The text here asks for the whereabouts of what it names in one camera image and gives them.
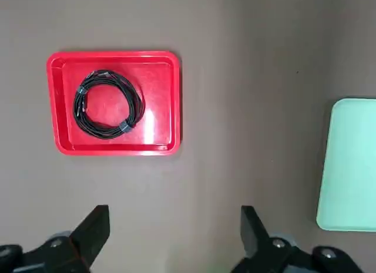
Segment pale green tray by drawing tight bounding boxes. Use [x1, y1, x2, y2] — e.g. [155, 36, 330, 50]
[315, 97, 376, 232]

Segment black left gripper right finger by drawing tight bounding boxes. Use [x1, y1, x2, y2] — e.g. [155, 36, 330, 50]
[234, 205, 364, 273]

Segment black braided cable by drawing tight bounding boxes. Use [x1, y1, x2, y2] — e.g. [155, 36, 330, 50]
[72, 69, 146, 140]

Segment red plastic tray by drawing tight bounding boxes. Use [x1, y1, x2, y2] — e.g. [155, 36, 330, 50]
[46, 50, 183, 156]

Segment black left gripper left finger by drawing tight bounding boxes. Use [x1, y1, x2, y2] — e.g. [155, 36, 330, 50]
[0, 204, 111, 273]

